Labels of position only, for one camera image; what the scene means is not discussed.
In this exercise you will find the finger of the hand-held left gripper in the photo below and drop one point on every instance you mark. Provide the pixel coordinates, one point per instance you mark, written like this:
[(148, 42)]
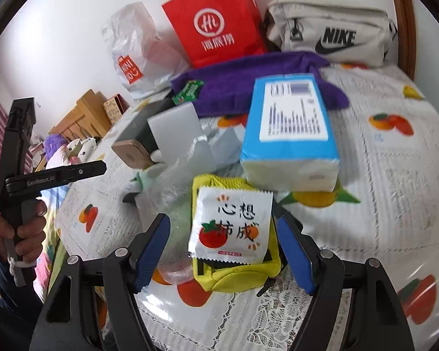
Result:
[(82, 171)]

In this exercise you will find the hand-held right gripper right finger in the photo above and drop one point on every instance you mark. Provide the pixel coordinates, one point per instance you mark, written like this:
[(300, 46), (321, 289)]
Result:
[(292, 252)]

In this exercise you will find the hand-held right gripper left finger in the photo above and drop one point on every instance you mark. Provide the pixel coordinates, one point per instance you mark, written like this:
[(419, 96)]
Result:
[(153, 252)]

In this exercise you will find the yellow pouch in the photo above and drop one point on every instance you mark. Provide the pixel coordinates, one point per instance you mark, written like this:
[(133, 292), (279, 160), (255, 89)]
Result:
[(237, 278)]

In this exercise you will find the dark green book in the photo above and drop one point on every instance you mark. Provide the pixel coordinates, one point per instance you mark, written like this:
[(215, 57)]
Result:
[(139, 124)]

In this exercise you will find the white tomato-print packet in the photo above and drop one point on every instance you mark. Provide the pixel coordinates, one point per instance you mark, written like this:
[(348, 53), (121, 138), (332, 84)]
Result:
[(230, 204)]

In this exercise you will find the blue tissue pack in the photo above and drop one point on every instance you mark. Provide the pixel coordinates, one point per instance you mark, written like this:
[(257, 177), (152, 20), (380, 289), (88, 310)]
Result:
[(292, 146)]

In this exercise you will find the person's left forearm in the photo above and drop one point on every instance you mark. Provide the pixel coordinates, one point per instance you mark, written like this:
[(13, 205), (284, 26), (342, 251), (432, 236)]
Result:
[(7, 299)]

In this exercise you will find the person's left hand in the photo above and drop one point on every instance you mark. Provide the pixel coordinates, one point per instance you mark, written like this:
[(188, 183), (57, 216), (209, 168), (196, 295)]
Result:
[(29, 243)]

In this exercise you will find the white toy figures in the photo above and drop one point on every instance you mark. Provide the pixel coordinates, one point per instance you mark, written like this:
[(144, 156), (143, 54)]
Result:
[(78, 150)]

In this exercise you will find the purple plush toy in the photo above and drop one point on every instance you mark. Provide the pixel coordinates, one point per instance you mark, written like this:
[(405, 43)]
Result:
[(55, 146)]

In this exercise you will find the clear plastic bag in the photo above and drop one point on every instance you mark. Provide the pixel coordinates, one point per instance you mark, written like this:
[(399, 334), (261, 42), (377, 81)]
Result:
[(172, 204)]

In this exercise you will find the floral pink cloth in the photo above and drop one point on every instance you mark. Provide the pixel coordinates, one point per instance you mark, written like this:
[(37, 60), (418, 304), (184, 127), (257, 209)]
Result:
[(47, 234)]

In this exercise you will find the wooden chair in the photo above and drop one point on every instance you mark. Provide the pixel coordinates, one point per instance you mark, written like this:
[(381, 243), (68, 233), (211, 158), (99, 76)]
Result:
[(80, 113)]

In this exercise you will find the white glove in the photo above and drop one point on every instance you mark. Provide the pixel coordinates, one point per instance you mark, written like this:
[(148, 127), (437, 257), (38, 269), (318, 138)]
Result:
[(152, 172)]

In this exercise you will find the brown patterned booklet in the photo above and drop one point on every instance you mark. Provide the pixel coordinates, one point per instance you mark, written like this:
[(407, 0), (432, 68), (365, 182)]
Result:
[(115, 109)]

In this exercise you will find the fruit-print tablecloth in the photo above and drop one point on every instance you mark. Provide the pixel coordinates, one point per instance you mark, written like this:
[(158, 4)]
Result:
[(387, 190)]

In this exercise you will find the green pocket tissue pack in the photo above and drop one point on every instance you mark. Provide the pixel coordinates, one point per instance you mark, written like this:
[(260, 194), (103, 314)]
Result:
[(188, 91)]

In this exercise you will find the white plastic shopping bag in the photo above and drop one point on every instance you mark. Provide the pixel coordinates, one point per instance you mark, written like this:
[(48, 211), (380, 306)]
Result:
[(139, 36)]

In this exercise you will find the purple towel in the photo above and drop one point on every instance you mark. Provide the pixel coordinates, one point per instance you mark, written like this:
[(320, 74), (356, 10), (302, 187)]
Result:
[(234, 76)]

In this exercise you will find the red paper bag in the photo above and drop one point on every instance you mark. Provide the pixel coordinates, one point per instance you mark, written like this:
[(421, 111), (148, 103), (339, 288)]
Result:
[(212, 25)]

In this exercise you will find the beige waist bag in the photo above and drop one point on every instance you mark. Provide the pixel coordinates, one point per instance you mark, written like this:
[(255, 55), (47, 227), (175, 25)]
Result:
[(314, 22)]

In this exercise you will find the brown wooden frame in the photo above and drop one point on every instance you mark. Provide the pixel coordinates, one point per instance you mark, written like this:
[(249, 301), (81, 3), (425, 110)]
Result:
[(404, 14)]

